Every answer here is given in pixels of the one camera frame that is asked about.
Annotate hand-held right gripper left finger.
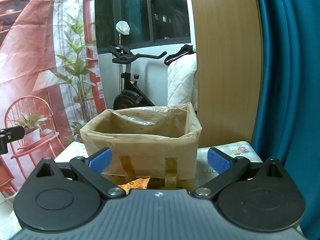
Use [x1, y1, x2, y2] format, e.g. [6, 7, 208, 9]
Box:
[30, 147, 127, 198]

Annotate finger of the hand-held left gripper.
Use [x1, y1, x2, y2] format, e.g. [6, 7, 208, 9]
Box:
[0, 126, 25, 154]

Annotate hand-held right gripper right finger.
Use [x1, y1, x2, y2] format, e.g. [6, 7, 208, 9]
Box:
[191, 147, 288, 199]

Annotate orange snack packet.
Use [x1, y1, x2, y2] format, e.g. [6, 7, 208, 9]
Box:
[117, 177, 151, 195]

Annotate plastic lined cardboard box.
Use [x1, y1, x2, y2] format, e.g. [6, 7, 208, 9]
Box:
[80, 102, 202, 188]

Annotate green checked tablecloth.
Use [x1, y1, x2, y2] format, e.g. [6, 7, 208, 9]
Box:
[54, 140, 263, 188]

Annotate black exercise bike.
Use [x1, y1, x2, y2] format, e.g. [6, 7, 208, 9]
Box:
[107, 44, 167, 110]

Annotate printed red backdrop cloth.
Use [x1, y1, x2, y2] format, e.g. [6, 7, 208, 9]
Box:
[0, 0, 107, 198]

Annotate white quilted blanket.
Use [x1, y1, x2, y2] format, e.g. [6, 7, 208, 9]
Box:
[167, 52, 198, 112]

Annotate teal curtain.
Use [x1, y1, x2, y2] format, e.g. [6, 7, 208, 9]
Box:
[251, 0, 320, 240]

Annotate wooden panel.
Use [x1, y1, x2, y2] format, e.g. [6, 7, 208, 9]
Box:
[188, 0, 263, 147]

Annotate black garment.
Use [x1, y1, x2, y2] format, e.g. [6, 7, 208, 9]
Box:
[164, 44, 197, 65]

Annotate white plastic bag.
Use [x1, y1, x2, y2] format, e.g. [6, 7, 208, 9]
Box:
[115, 20, 131, 36]

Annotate dark framed window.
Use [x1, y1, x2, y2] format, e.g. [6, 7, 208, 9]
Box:
[94, 0, 191, 48]

